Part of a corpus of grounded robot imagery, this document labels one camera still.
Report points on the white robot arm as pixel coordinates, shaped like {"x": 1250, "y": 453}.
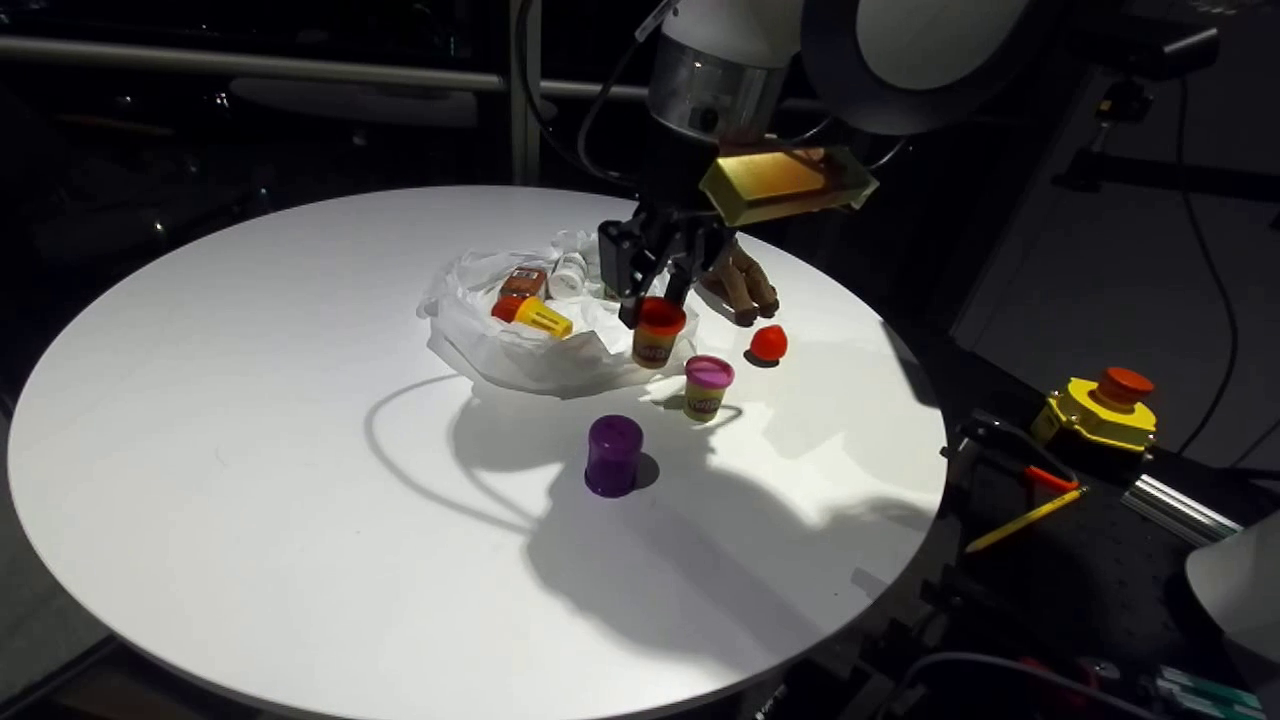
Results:
{"x": 877, "y": 67}

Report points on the white plastic bag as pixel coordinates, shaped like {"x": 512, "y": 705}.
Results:
{"x": 465, "y": 331}

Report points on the brown red toy block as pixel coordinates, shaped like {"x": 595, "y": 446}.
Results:
{"x": 517, "y": 285}

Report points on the purple plastic cylinder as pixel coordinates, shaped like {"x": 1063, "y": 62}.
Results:
{"x": 613, "y": 453}

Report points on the magenta lid dough cup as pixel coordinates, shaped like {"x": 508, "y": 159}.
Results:
{"x": 706, "y": 382}

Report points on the orange lid dough cup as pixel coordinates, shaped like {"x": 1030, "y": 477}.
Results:
{"x": 659, "y": 326}

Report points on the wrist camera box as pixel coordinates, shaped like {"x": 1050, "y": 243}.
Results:
{"x": 785, "y": 180}

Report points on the metal window railing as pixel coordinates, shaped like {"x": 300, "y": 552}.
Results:
{"x": 425, "y": 46}

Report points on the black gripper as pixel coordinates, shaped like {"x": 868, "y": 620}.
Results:
{"x": 668, "y": 214}

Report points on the yellow plastic cylinder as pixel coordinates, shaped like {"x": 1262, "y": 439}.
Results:
{"x": 545, "y": 318}

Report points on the brown plush toy animal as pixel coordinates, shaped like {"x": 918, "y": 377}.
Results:
{"x": 738, "y": 289}

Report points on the red round toy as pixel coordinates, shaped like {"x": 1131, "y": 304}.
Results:
{"x": 770, "y": 347}

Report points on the yellow red pencil tools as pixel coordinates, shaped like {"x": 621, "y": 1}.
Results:
{"x": 1044, "y": 497}

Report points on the yellow red emergency stop button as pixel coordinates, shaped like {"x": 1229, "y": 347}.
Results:
{"x": 1108, "y": 411}

